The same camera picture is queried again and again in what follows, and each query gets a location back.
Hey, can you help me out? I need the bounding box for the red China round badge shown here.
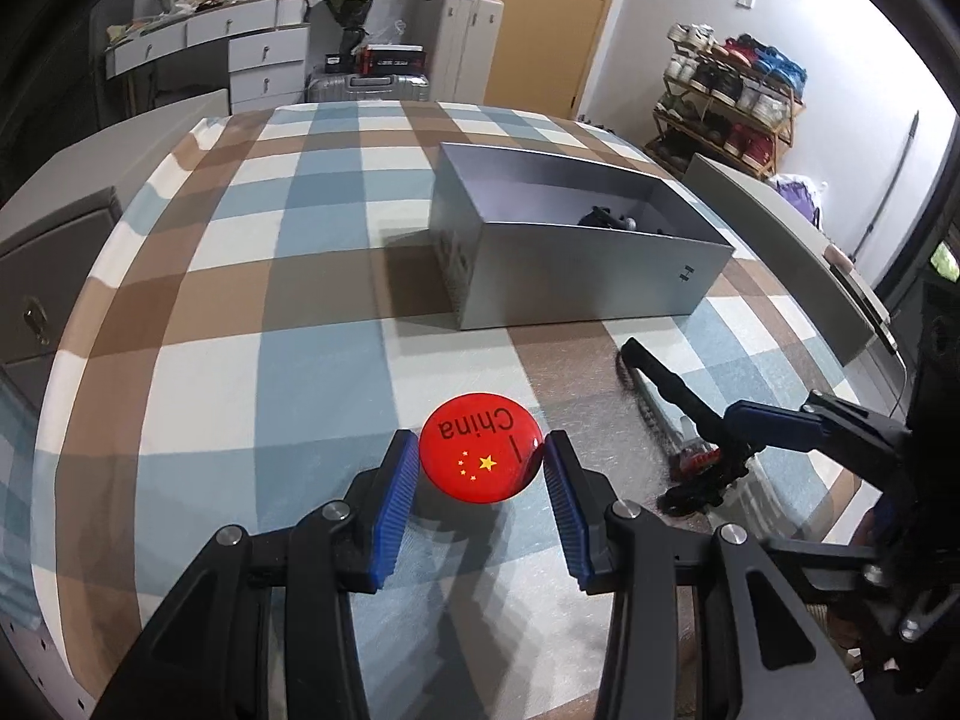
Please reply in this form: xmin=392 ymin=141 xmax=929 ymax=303
xmin=418 ymin=392 xmax=544 ymax=505

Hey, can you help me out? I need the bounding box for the black plastic clip ornament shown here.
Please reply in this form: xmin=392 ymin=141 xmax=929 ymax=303
xmin=578 ymin=206 xmax=667 ymax=234

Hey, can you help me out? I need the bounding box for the grey bed footboard bench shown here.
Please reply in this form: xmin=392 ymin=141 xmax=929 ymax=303
xmin=683 ymin=154 xmax=910 ymax=418

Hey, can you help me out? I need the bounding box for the silver grey cardboard box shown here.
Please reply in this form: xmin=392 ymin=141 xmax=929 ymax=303
xmin=430 ymin=143 xmax=734 ymax=330

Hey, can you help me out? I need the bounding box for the wooden shoe rack with shoes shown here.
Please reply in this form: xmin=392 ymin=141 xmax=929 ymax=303
xmin=643 ymin=23 xmax=807 ymax=181

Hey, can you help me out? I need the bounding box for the grey bedside cabinet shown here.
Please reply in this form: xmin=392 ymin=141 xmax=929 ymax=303
xmin=2 ymin=187 xmax=121 ymax=411

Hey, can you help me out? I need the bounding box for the silver ribbed suitcase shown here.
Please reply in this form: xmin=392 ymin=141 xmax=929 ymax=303
xmin=304 ymin=73 xmax=430 ymax=103

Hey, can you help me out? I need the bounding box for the black red box on suitcase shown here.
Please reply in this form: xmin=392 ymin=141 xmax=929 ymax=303
xmin=355 ymin=44 xmax=427 ymax=78

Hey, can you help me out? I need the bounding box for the wooden door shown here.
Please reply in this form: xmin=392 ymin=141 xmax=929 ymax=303
xmin=485 ymin=0 xmax=610 ymax=119

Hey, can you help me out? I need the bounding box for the white dressing table with drawers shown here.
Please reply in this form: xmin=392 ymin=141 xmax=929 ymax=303
xmin=104 ymin=0 xmax=309 ymax=114

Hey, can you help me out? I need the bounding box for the white upright suitcase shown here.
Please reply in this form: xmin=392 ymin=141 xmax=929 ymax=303
xmin=412 ymin=0 xmax=505 ymax=104

